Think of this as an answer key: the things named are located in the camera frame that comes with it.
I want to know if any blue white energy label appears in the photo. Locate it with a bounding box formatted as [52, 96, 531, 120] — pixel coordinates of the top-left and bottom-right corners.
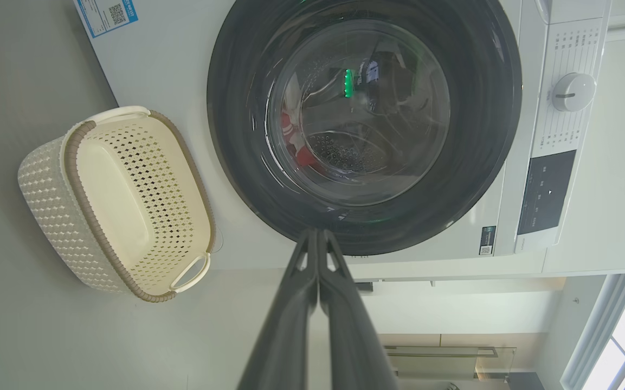
[74, 0, 139, 38]

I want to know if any black washing machine display panel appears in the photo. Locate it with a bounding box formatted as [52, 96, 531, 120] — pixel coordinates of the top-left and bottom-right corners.
[517, 150, 577, 236]

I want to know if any white round control knob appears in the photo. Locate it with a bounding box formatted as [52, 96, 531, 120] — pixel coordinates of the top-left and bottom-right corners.
[552, 73, 597, 113]

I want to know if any red white garment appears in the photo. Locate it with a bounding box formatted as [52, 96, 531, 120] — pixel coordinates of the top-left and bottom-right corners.
[281, 110, 325, 170]

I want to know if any small QR code sticker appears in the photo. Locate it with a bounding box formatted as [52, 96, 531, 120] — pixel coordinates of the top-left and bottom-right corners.
[479, 226, 496, 256]

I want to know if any round dark glass washer door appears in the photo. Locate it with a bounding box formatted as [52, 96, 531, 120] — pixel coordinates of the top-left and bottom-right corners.
[207, 0, 523, 256]

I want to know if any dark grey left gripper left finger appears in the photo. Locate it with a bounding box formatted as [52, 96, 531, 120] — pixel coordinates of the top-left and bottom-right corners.
[236, 229, 319, 390]

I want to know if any white washing machine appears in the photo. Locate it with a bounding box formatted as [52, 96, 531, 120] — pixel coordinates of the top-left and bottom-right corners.
[74, 0, 614, 271]

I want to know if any cream perforated laundry basket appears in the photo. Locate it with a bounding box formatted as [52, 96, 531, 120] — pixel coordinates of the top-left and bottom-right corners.
[17, 106, 216, 303]

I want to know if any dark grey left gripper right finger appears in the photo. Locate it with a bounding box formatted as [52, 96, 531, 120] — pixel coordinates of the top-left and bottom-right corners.
[318, 229, 400, 390]

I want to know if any bright window with frame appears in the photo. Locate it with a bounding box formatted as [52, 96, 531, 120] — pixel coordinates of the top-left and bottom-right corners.
[560, 271, 625, 390]

